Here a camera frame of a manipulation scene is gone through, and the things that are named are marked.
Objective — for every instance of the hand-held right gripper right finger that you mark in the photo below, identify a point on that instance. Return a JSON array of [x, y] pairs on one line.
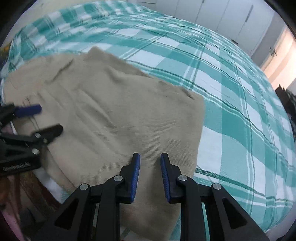
[[165, 178]]

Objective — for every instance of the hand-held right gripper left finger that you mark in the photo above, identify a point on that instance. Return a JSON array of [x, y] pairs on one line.
[[135, 176]]

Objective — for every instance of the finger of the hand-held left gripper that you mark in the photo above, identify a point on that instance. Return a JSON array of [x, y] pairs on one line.
[[49, 133], [29, 110]]

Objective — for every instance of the khaki pants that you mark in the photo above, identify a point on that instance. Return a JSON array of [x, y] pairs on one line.
[[115, 111]]

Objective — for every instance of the pink dotted cloth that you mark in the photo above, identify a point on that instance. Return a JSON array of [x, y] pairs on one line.
[[8, 220]]

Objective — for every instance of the bed with teal checked sheet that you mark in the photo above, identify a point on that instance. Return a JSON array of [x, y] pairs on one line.
[[231, 115]]

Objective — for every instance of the dark wooden cabinet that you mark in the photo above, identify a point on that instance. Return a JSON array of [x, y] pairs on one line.
[[281, 91]]

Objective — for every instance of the white wardrobe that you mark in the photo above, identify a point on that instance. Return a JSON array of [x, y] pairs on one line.
[[219, 16]]

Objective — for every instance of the white door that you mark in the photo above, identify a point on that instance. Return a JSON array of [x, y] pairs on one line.
[[270, 39]]

